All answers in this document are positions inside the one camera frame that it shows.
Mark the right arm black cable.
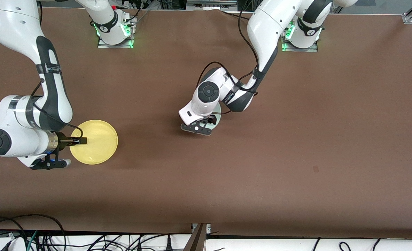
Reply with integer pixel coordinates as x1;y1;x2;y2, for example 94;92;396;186
31;78;84;140

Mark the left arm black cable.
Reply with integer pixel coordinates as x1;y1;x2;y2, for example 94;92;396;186
196;0;260;115

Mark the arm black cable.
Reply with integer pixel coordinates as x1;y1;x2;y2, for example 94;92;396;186
196;0;260;115
31;78;84;140

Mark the yellow round plate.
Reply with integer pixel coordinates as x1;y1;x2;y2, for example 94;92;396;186
69;120;118;165

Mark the looping black cable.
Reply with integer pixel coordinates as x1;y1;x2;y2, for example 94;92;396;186
0;214;67;251

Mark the dark post with metal bracket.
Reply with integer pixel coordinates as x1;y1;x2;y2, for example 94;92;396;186
183;223;211;251

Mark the light green round plate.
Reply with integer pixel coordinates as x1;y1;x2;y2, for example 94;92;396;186
210;103;222;127

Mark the green cable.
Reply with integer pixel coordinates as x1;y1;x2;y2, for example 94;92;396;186
26;230;38;251

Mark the black cable on table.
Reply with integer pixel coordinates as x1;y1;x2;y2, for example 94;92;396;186
220;10;250;20

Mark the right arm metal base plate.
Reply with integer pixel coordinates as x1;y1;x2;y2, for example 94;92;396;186
97;16;135;48

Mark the grey metal electronics box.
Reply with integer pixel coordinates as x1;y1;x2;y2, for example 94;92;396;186
186;0;238;10

